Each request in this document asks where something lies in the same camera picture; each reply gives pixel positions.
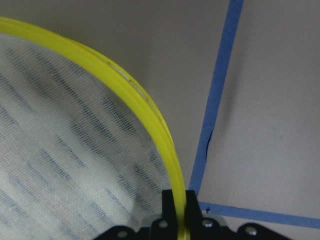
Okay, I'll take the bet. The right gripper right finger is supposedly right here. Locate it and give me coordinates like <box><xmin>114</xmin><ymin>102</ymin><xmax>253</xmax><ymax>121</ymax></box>
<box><xmin>185</xmin><ymin>190</ymin><xmax>288</xmax><ymax>240</ymax></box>

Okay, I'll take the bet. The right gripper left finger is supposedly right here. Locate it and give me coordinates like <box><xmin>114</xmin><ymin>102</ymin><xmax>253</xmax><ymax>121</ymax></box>
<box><xmin>96</xmin><ymin>189</ymin><xmax>178</xmax><ymax>240</ymax></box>

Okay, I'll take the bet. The yellow steamer basket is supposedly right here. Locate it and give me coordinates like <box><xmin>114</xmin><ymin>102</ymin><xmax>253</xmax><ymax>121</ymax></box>
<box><xmin>0</xmin><ymin>17</ymin><xmax>188</xmax><ymax>240</ymax></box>

